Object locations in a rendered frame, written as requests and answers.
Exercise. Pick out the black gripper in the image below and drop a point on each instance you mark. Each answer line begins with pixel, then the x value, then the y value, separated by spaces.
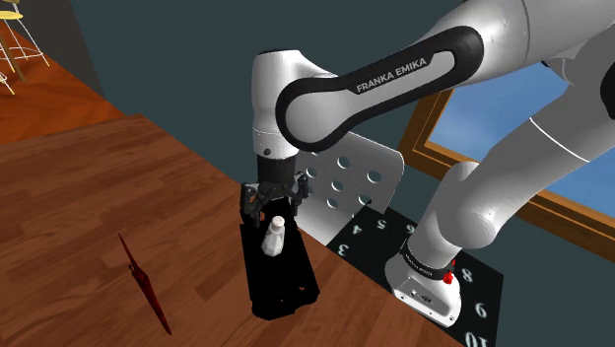
pixel 275 170

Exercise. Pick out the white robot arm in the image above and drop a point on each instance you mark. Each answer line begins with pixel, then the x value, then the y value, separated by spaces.
pixel 480 206

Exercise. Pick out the white salt shaker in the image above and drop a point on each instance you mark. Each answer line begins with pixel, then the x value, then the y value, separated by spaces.
pixel 274 238

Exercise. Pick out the grey perforated metal panel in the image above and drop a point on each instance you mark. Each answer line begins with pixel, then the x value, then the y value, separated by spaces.
pixel 353 180

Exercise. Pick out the black rectangular block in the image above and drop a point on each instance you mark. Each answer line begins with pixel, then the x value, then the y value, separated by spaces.
pixel 281 283

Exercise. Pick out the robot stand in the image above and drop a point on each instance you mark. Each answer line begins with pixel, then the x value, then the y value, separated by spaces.
pixel 367 240

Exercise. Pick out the dark red closed umbrella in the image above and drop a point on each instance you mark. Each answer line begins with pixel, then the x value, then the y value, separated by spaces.
pixel 146 286

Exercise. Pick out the wooden framed window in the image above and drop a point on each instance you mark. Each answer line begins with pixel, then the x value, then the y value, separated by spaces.
pixel 485 120

